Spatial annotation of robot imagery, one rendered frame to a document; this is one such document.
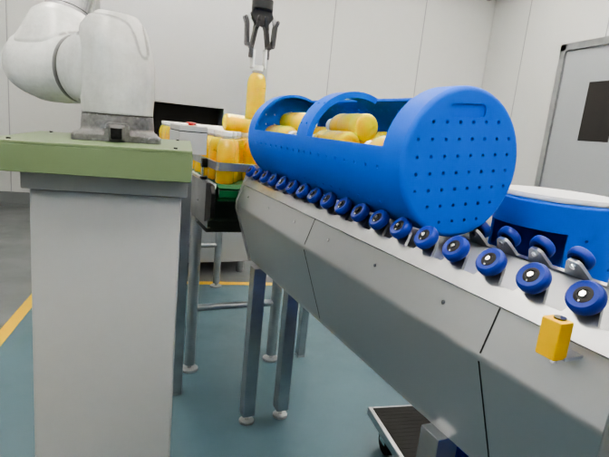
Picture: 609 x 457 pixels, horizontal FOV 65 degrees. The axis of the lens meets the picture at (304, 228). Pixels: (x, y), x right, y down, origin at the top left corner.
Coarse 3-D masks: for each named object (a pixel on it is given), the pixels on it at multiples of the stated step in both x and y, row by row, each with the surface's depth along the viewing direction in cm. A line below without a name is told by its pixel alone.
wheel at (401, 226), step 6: (396, 222) 92; (402, 222) 90; (408, 222) 89; (390, 228) 91; (396, 228) 90; (402, 228) 88; (408, 228) 88; (396, 234) 89; (402, 234) 88; (408, 234) 89
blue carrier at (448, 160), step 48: (288, 96) 157; (336, 96) 120; (432, 96) 85; (480, 96) 88; (288, 144) 129; (336, 144) 105; (384, 144) 88; (432, 144) 86; (480, 144) 90; (336, 192) 114; (384, 192) 91; (432, 192) 88; (480, 192) 93
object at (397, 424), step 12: (372, 408) 176; (384, 408) 176; (396, 408) 177; (408, 408) 177; (372, 420) 172; (384, 420) 169; (396, 420) 169; (408, 420) 170; (420, 420) 171; (384, 432) 162; (396, 432) 162; (408, 432) 163; (384, 444) 171; (396, 444) 156; (408, 444) 156; (396, 456) 153; (408, 456) 151
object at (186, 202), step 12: (192, 156) 178; (192, 168) 179; (180, 216) 181; (180, 228) 182; (180, 240) 183; (180, 252) 184; (180, 264) 185; (180, 276) 187; (180, 288) 188; (180, 300) 189; (180, 312) 190; (180, 324) 191; (180, 336) 192; (180, 348) 193; (180, 360) 195; (180, 372) 196; (180, 384) 197
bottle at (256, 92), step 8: (256, 72) 171; (248, 80) 172; (256, 80) 170; (264, 80) 172; (248, 88) 172; (256, 88) 171; (264, 88) 172; (248, 96) 172; (256, 96) 172; (264, 96) 174; (248, 104) 173; (256, 104) 172; (248, 112) 173
